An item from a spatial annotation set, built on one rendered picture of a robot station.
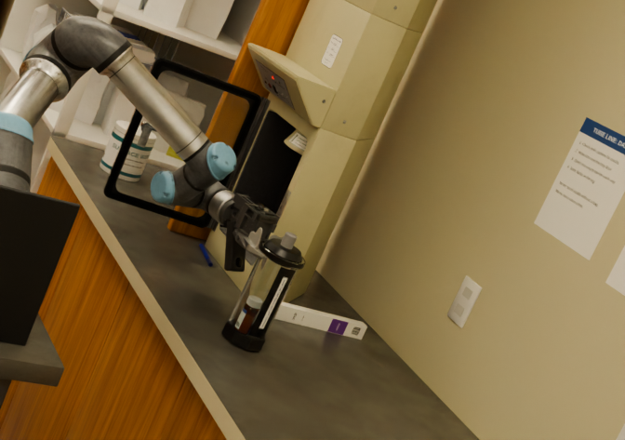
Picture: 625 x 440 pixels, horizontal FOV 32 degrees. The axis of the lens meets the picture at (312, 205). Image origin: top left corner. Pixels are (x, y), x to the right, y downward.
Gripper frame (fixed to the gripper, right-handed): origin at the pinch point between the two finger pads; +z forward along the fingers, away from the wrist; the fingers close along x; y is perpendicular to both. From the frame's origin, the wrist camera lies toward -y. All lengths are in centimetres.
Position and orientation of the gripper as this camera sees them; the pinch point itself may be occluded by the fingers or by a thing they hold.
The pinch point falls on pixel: (278, 260)
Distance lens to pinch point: 239.1
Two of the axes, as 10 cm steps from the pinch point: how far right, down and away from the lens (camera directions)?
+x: 6.8, 1.5, 7.2
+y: 4.1, -8.9, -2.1
